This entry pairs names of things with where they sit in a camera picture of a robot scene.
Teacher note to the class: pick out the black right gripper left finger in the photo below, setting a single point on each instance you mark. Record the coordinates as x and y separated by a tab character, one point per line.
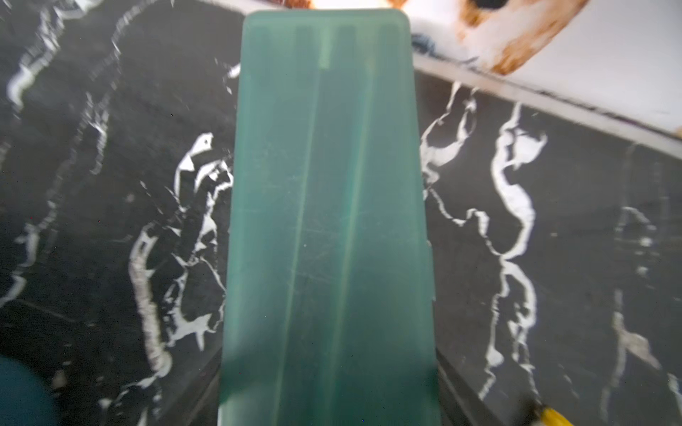
195	390

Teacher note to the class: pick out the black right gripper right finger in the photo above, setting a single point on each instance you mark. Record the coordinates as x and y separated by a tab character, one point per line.
459	402

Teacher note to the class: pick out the dark green case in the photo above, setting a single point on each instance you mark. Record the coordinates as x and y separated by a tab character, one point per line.
330	288

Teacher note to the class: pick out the teal plastic storage box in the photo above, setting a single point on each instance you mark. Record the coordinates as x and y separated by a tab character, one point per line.
25	399

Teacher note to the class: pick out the yellow work glove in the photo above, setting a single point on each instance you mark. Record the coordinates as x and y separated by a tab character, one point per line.
542	415

